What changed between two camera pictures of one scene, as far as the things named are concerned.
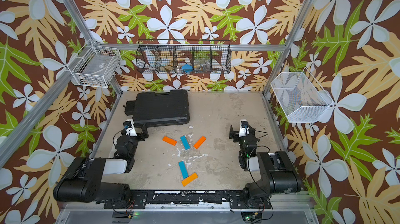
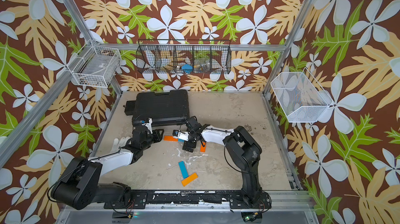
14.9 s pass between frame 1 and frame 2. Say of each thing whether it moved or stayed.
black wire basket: stayed
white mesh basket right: stayed
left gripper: moved
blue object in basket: stayed
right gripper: moved
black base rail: stayed
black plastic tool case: stayed
